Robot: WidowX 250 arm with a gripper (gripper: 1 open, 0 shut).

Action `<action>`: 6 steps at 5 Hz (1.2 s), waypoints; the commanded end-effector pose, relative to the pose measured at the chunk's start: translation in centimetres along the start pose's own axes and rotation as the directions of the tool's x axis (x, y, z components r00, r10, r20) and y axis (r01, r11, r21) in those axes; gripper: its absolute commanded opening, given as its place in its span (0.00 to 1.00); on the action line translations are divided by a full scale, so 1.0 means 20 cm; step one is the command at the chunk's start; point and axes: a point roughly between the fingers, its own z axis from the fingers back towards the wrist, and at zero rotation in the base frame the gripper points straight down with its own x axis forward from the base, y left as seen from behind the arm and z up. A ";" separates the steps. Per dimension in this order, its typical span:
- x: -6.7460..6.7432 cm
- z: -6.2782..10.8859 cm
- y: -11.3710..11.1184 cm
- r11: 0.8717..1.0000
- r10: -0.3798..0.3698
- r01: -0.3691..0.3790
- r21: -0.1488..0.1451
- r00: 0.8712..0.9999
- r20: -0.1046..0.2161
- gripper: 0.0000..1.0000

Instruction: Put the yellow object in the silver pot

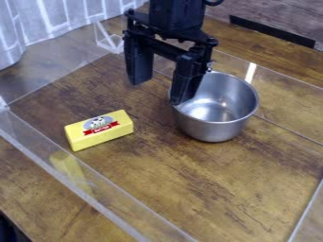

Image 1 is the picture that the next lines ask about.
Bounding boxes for yellow butter block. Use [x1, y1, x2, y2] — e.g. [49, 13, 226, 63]
[64, 110, 133, 151]

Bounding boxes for black strip on table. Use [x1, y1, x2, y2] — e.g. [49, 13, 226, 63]
[230, 15, 315, 48]

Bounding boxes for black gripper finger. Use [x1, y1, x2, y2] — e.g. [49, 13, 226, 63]
[169, 52, 207, 106]
[124, 31, 153, 85]

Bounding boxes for white patterned curtain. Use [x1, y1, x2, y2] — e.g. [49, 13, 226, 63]
[0, 0, 149, 70]

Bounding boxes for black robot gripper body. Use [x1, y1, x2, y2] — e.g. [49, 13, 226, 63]
[123, 0, 219, 62]

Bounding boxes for clear acrylic barrier wall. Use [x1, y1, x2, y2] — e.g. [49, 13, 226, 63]
[0, 18, 323, 242]

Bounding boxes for silver metal pot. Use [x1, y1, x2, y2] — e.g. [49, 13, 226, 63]
[172, 71, 260, 143]

